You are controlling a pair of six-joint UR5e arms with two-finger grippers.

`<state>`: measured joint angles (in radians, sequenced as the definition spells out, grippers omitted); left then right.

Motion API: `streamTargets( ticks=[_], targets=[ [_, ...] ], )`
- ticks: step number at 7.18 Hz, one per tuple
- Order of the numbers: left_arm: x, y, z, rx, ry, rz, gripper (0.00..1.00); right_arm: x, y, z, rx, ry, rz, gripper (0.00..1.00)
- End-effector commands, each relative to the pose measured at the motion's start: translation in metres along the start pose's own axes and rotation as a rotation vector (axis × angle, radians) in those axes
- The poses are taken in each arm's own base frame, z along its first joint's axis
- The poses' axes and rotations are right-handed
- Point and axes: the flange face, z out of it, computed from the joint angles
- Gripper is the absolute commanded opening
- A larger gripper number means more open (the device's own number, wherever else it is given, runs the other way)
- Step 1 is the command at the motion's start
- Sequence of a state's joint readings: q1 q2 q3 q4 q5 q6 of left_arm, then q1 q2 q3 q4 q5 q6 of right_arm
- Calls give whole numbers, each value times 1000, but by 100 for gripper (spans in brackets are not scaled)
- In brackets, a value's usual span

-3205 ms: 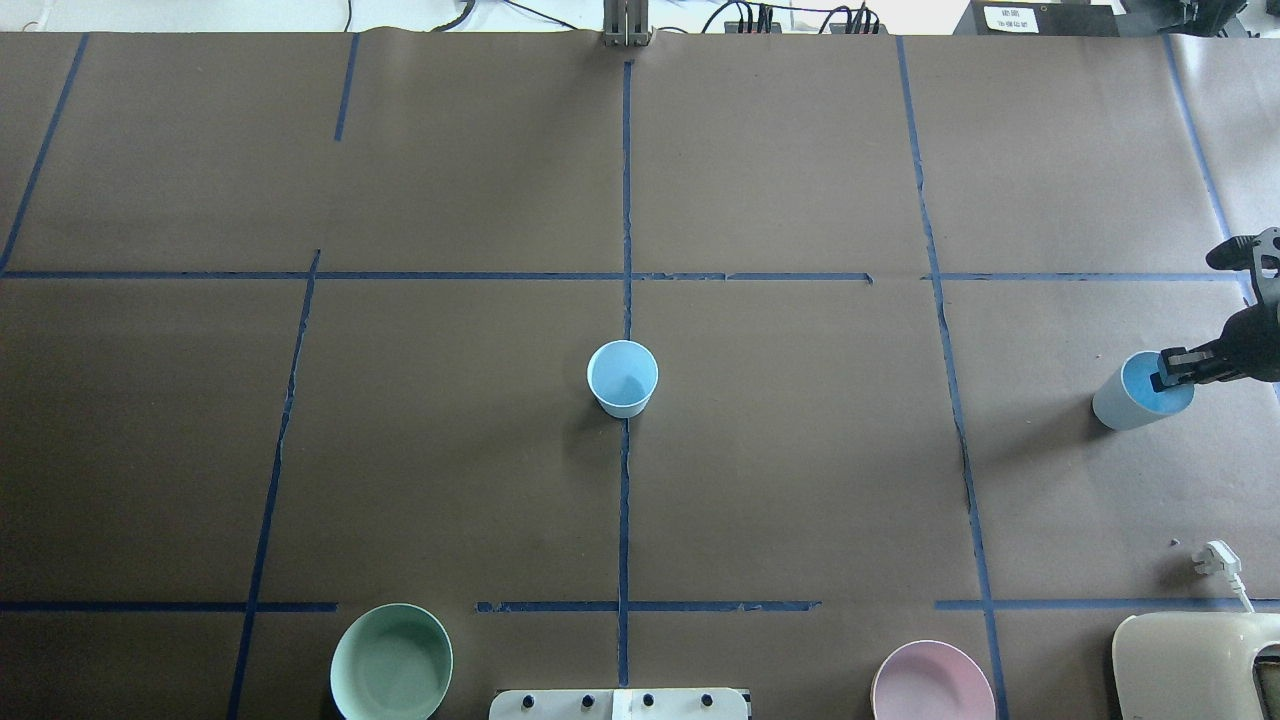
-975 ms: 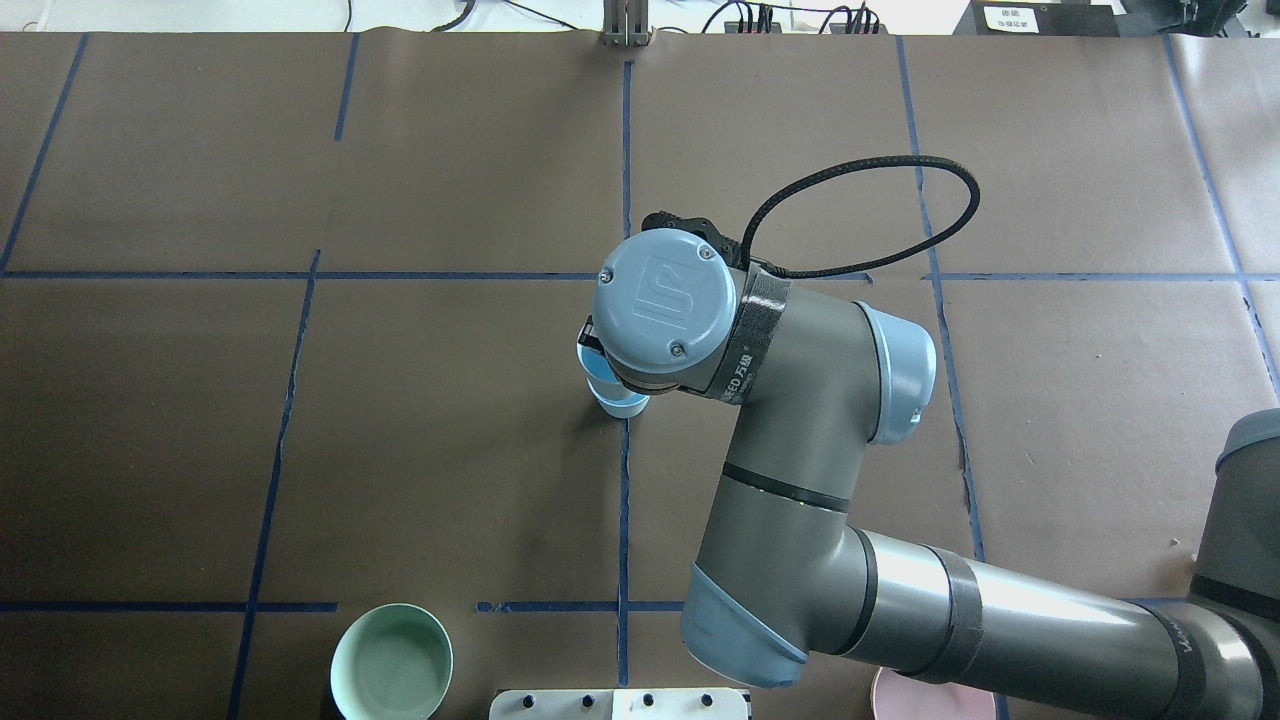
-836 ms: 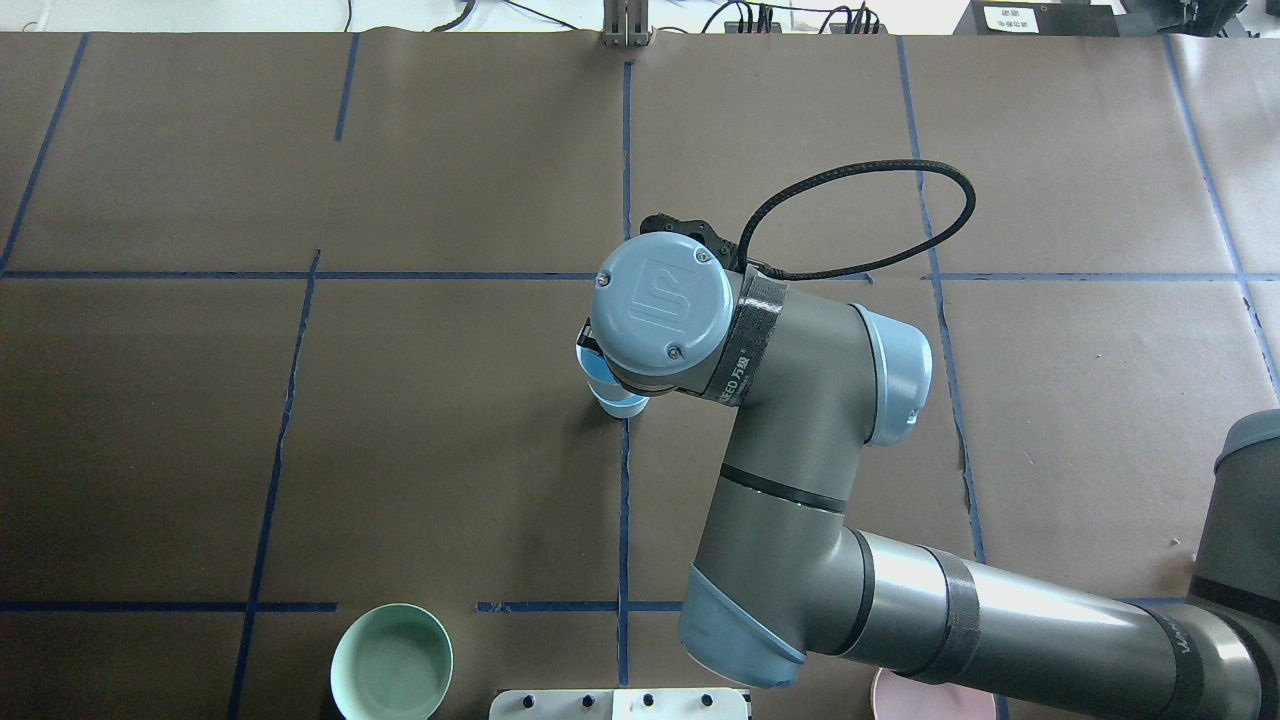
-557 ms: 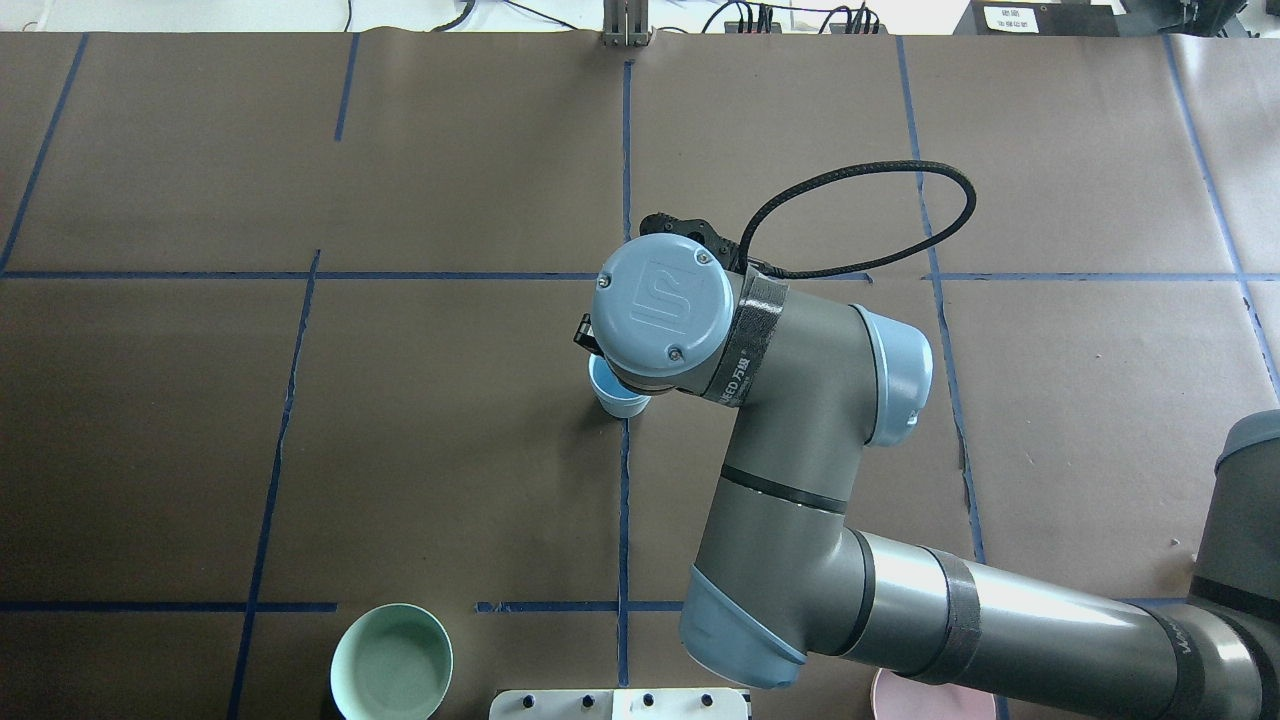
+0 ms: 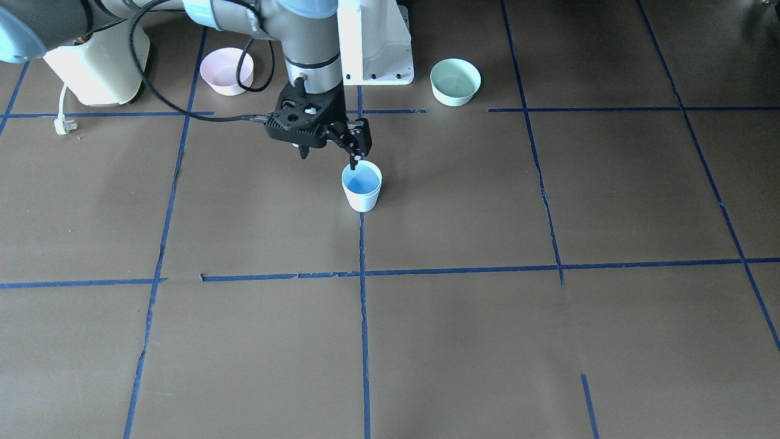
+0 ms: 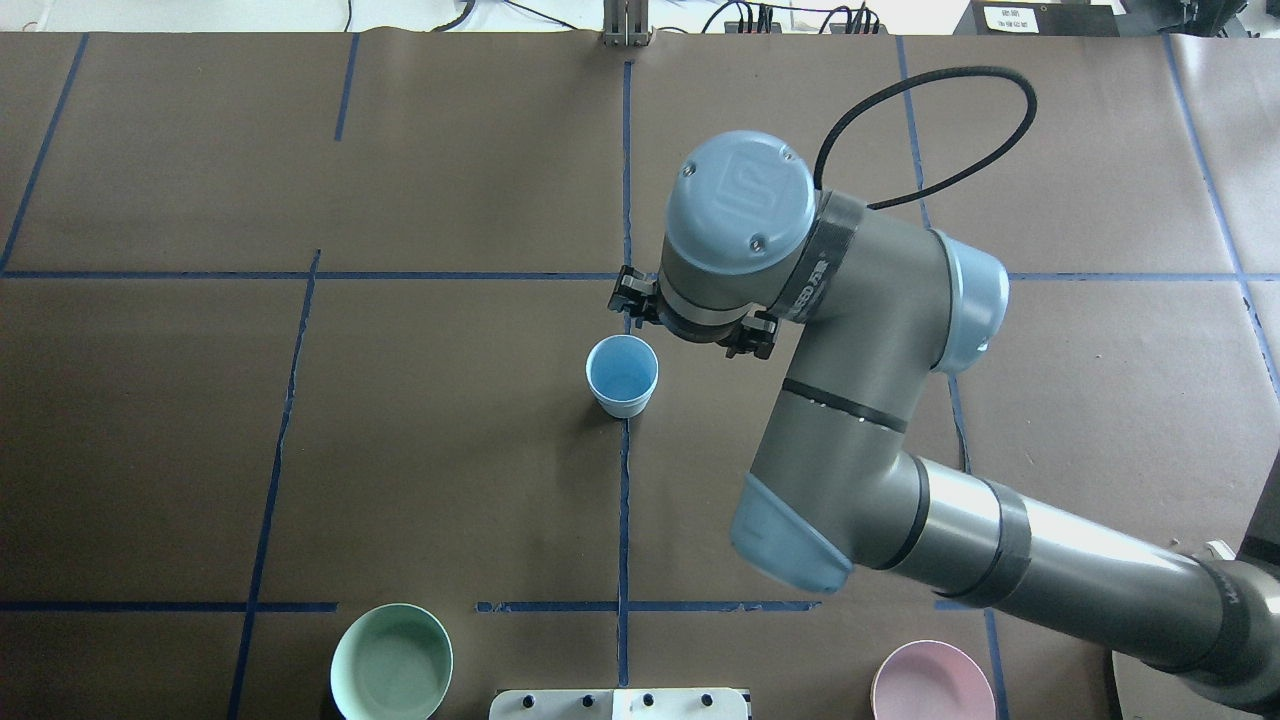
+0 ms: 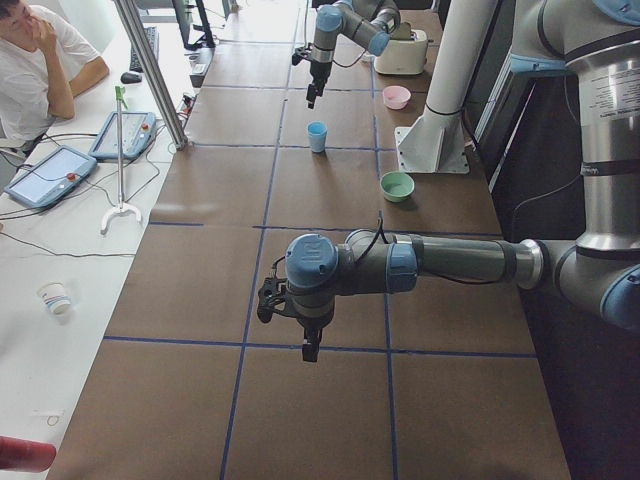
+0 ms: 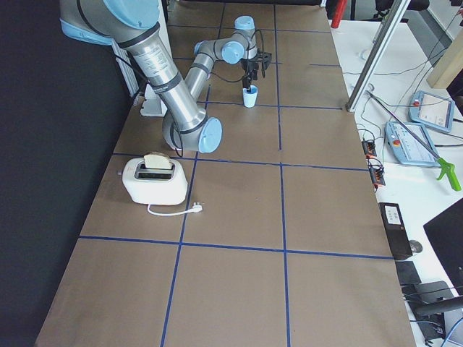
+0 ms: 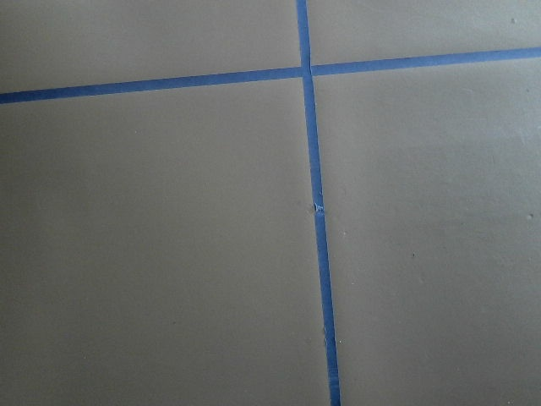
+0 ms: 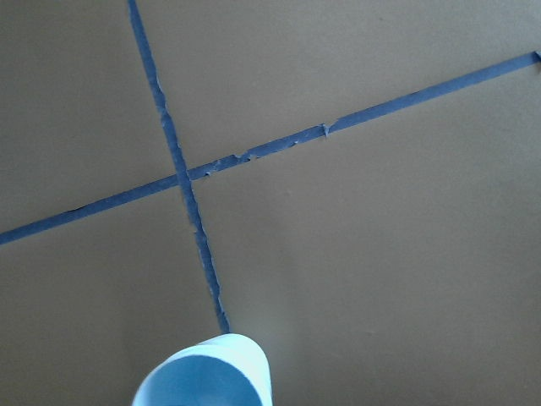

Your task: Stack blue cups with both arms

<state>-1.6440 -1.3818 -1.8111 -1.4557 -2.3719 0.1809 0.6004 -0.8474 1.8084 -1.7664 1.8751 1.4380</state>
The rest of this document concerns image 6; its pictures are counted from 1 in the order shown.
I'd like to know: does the black box with label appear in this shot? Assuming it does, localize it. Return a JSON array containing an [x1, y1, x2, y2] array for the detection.
[[952, 1, 1120, 37]]

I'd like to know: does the white camera mast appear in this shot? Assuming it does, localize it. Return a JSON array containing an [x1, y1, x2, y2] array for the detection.
[[488, 687, 753, 719]]

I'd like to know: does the green bowl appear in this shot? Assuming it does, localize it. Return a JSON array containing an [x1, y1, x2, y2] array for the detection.
[[329, 603, 454, 719]]

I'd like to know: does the aluminium frame post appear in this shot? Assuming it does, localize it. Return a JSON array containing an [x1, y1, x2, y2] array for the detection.
[[602, 0, 653, 47]]

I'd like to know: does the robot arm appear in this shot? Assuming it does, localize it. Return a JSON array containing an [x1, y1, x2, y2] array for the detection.
[[655, 131, 1277, 719]]

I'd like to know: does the pink bowl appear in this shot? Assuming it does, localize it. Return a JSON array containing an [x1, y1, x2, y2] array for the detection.
[[869, 641, 998, 719]]

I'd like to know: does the black camera cable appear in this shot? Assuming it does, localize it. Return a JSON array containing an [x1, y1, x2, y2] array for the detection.
[[813, 67, 1039, 211]]

